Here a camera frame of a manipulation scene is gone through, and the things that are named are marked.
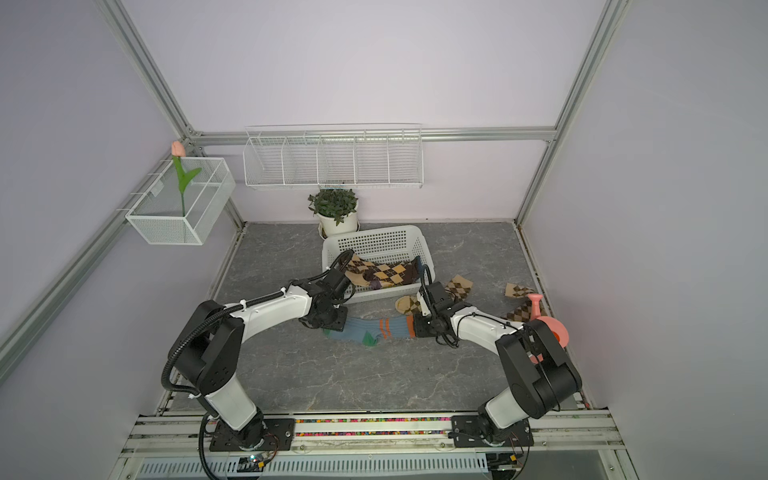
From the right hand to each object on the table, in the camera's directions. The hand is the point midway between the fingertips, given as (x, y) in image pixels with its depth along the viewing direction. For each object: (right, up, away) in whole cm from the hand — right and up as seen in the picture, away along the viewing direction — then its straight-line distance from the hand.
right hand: (417, 324), depth 92 cm
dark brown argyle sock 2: (-5, +15, +9) cm, 19 cm away
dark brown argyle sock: (-19, +15, +9) cm, 26 cm away
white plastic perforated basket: (-11, +25, +16) cm, 32 cm away
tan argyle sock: (+14, +10, +8) cm, 19 cm away
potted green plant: (-28, +37, +10) cm, 47 cm away
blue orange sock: (-17, -1, -2) cm, 17 cm away
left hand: (-25, +1, -2) cm, 25 cm away
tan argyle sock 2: (+34, +4, +2) cm, 34 cm away
